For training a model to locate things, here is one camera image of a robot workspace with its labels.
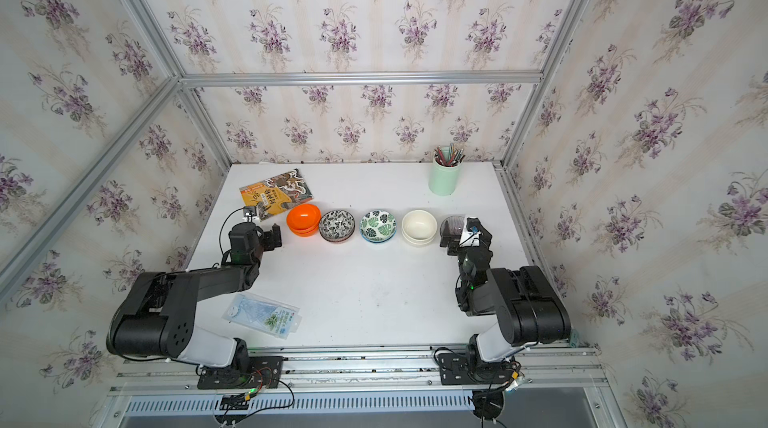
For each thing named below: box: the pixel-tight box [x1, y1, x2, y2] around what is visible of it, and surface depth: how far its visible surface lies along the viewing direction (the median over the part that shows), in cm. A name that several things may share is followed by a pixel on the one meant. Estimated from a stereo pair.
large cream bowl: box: [401, 209, 438, 246], surface depth 97 cm
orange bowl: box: [286, 203, 322, 238], surface depth 97 cm
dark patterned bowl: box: [318, 209, 356, 243], surface depth 100 cm
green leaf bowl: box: [360, 209, 397, 244], surface depth 100 cm
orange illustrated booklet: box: [239, 168, 314, 222], surface depth 112 cm
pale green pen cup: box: [428, 153, 464, 196], surface depth 109 cm
